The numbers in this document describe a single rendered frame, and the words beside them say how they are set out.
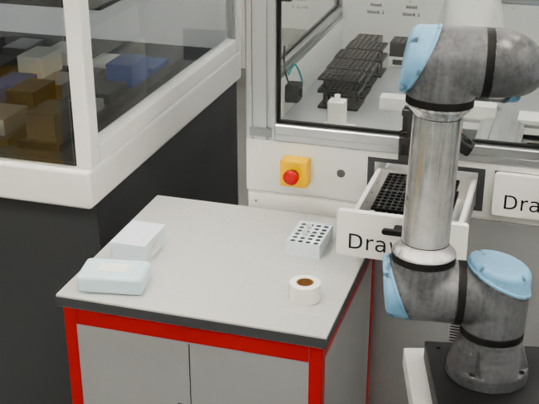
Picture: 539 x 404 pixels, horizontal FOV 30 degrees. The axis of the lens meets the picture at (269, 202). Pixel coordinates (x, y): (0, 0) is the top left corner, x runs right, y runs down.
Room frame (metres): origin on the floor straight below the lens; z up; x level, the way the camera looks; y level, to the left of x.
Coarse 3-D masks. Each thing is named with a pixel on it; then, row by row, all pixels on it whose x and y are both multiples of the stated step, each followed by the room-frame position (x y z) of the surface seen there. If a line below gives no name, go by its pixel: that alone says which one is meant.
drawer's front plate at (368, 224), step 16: (352, 224) 2.03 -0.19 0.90; (368, 224) 2.02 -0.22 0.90; (384, 224) 2.01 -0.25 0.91; (400, 224) 2.00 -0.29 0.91; (464, 224) 1.96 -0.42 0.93; (336, 240) 2.04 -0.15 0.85; (352, 240) 2.03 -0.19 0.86; (384, 240) 2.01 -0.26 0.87; (464, 240) 1.96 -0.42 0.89; (352, 256) 2.03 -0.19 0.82; (368, 256) 2.02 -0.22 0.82; (464, 256) 1.96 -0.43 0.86
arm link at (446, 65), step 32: (416, 32) 1.62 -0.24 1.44; (448, 32) 1.61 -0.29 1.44; (480, 32) 1.61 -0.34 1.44; (416, 64) 1.58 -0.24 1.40; (448, 64) 1.58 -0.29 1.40; (480, 64) 1.57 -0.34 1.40; (416, 96) 1.59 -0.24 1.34; (448, 96) 1.57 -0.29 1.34; (480, 96) 1.60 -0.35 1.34; (416, 128) 1.61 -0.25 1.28; (448, 128) 1.59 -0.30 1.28; (416, 160) 1.60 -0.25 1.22; (448, 160) 1.59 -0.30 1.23; (416, 192) 1.59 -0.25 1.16; (448, 192) 1.59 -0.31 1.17; (416, 224) 1.58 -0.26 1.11; (448, 224) 1.59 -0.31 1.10; (384, 256) 1.63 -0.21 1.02; (416, 256) 1.57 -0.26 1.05; (448, 256) 1.58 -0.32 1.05; (384, 288) 1.57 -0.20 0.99; (416, 288) 1.56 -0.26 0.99; (448, 288) 1.56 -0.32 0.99; (448, 320) 1.56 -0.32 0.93
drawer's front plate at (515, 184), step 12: (504, 180) 2.25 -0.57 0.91; (516, 180) 2.24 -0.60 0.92; (528, 180) 2.23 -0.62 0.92; (504, 192) 2.25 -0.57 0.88; (516, 192) 2.24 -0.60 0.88; (528, 192) 2.23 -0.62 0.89; (492, 204) 2.25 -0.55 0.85; (528, 204) 2.23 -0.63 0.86; (516, 216) 2.24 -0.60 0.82; (528, 216) 2.23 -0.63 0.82
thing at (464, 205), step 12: (384, 168) 2.37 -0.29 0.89; (372, 180) 2.29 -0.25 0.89; (384, 180) 2.37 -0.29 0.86; (468, 180) 2.30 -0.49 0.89; (372, 192) 2.27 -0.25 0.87; (468, 192) 2.21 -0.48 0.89; (360, 204) 2.14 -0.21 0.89; (456, 204) 2.27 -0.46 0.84; (468, 204) 2.14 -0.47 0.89; (456, 216) 2.20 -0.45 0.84; (468, 216) 2.13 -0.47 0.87
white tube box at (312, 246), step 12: (300, 228) 2.22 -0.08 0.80; (312, 228) 2.22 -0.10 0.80; (324, 228) 2.22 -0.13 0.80; (288, 240) 2.15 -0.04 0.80; (300, 240) 2.16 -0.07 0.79; (312, 240) 2.15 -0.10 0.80; (324, 240) 2.16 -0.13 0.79; (288, 252) 2.15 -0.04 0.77; (300, 252) 2.14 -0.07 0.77; (312, 252) 2.13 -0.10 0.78
